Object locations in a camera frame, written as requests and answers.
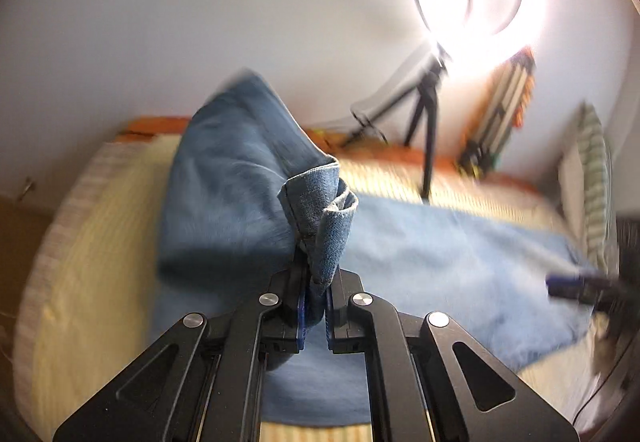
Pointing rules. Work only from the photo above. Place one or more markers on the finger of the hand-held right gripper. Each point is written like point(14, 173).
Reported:
point(567, 286)

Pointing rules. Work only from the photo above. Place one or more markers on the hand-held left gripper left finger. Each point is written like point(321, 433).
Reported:
point(301, 317)

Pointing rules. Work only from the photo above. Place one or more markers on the metal door stopper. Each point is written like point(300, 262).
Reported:
point(28, 187)

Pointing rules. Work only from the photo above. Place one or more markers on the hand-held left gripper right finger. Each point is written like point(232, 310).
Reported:
point(342, 307)

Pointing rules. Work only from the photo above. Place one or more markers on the bamboo bed mat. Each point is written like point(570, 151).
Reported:
point(100, 247)

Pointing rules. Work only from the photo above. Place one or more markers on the folded striped item by wall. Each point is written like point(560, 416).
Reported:
point(495, 122)

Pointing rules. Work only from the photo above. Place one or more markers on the black mini tripod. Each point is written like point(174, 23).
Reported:
point(429, 147)

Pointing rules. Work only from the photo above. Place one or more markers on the orange patterned cloth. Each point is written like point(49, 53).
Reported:
point(526, 92)

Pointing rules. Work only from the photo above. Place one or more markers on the light blue denim pants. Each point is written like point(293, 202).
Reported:
point(450, 262)

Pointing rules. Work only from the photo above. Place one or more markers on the green white striped pillow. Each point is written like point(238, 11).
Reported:
point(595, 172)

